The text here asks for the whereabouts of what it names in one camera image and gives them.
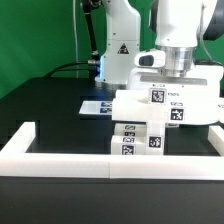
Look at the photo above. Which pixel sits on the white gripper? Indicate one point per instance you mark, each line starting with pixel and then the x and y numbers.
pixel 202 80

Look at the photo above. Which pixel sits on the white chair seat part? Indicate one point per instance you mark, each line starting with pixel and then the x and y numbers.
pixel 155 138

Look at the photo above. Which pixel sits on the white marker base sheet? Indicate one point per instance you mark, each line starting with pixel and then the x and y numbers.
pixel 96 108

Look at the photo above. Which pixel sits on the white U-shaped fence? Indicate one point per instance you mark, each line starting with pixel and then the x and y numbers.
pixel 15 160

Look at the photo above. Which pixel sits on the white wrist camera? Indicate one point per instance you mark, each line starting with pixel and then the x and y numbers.
pixel 150 58

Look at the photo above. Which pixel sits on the small tagged cube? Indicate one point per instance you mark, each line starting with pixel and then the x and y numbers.
pixel 172 125
pixel 157 94

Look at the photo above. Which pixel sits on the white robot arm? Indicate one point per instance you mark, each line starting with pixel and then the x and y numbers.
pixel 169 68

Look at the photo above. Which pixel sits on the white chair back frame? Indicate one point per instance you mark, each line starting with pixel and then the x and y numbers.
pixel 133 105

